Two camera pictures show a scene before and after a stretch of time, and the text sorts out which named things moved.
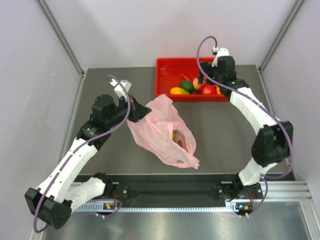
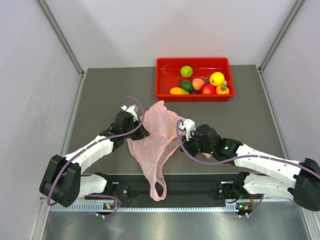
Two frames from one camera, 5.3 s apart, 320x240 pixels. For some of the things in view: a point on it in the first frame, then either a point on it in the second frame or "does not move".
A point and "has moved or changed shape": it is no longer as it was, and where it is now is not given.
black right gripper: x=207 y=67 -> x=187 y=146
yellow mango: x=177 y=90 does not move
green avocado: x=187 y=84 does not move
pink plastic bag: x=165 y=134 has moved or changed shape
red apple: x=208 y=89 does not move
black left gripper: x=142 y=110 -> x=142 y=132
